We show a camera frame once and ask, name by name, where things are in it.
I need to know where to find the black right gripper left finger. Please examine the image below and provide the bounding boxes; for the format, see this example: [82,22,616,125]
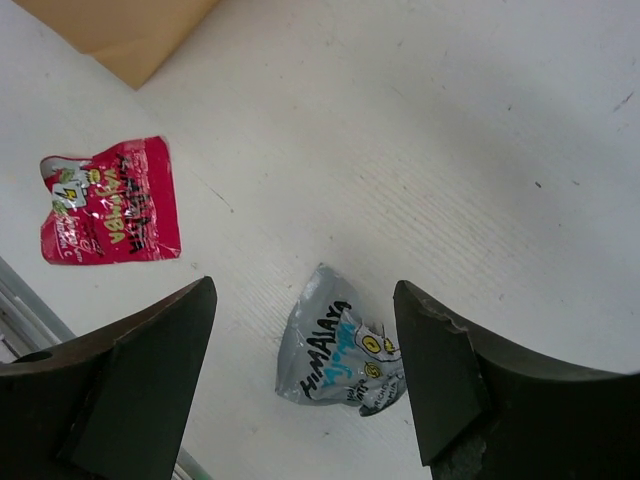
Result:
[0,276,219,480]

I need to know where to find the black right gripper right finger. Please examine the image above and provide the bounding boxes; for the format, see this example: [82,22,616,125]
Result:
[393,280,639,479]

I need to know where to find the brown paper bag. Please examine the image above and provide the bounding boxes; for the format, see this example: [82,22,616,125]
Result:
[16,0,218,90]

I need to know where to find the silver blue snack packet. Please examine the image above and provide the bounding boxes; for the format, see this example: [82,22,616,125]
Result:
[275,264,407,417]

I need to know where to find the pink candy packet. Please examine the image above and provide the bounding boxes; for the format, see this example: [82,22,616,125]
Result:
[40,136,181,266]

